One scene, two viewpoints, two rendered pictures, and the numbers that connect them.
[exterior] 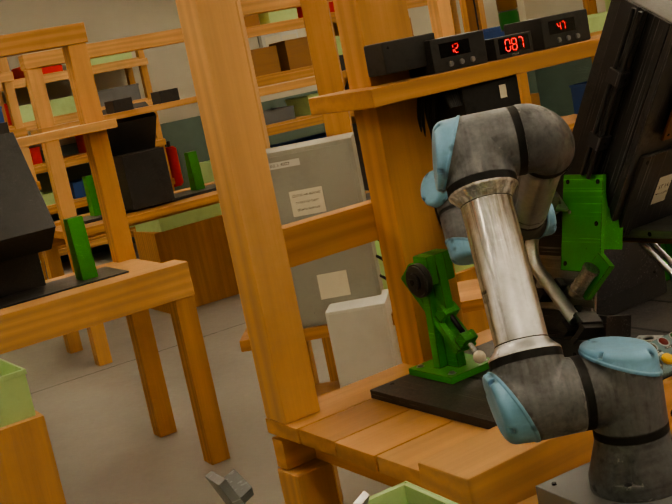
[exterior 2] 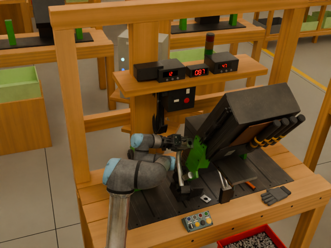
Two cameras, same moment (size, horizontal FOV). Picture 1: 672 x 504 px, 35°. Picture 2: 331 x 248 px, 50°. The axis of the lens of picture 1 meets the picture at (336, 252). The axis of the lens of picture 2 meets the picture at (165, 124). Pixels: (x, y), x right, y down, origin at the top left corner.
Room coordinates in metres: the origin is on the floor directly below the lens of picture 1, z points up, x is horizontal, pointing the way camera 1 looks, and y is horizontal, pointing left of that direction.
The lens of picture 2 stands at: (0.70, -0.58, 2.41)
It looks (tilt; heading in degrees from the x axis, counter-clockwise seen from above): 33 degrees down; 8
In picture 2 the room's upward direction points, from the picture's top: 2 degrees clockwise
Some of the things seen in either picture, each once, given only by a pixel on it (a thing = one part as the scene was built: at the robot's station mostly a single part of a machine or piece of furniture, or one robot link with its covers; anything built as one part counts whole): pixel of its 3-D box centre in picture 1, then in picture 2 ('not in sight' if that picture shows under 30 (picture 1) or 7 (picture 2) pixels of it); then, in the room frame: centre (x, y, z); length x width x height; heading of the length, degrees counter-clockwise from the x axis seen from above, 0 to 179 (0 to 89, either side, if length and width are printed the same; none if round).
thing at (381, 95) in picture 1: (491, 68); (191, 73); (2.60, -0.45, 1.52); 0.90 x 0.25 x 0.04; 122
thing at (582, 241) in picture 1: (593, 219); (200, 154); (2.28, -0.56, 1.17); 0.13 x 0.12 x 0.20; 122
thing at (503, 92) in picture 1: (478, 114); (178, 94); (2.49, -0.39, 1.42); 0.17 x 0.12 x 0.15; 122
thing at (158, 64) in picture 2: (401, 54); (148, 71); (2.41, -0.23, 1.59); 0.15 x 0.07 x 0.07; 122
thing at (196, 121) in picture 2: (588, 240); (210, 142); (2.55, -0.61, 1.07); 0.30 x 0.18 x 0.34; 122
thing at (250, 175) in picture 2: (656, 227); (226, 160); (2.33, -0.71, 1.11); 0.39 x 0.16 x 0.03; 32
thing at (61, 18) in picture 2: not in sight; (194, 7); (2.63, -0.43, 1.89); 1.50 x 0.09 x 0.09; 122
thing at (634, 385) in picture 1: (618, 382); not in sight; (1.58, -0.39, 1.05); 0.13 x 0.12 x 0.14; 91
